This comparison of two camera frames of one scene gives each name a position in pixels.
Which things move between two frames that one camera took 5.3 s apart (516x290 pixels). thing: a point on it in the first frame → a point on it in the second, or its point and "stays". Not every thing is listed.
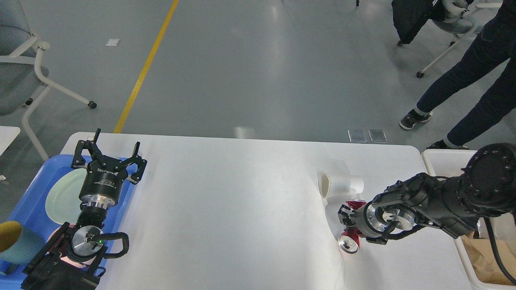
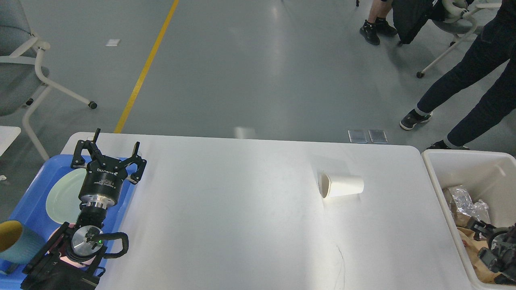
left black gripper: [103, 181] stays
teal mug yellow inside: [19, 244] stays
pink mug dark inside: [79, 265] stays
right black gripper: [356, 218] → [506, 251]
